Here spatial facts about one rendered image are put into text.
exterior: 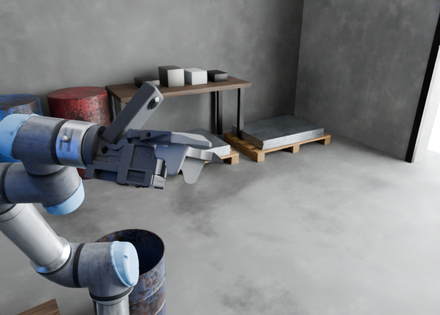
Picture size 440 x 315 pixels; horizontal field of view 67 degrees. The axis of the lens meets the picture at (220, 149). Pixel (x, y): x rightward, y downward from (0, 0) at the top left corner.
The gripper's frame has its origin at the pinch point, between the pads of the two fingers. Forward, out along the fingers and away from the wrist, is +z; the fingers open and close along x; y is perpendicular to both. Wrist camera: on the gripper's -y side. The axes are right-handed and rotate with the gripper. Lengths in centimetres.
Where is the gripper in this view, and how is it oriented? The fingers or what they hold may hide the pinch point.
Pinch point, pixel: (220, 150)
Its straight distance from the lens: 50.8
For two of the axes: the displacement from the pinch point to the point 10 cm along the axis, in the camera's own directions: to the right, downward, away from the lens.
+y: -1.5, 9.7, -1.6
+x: -1.1, -1.8, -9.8
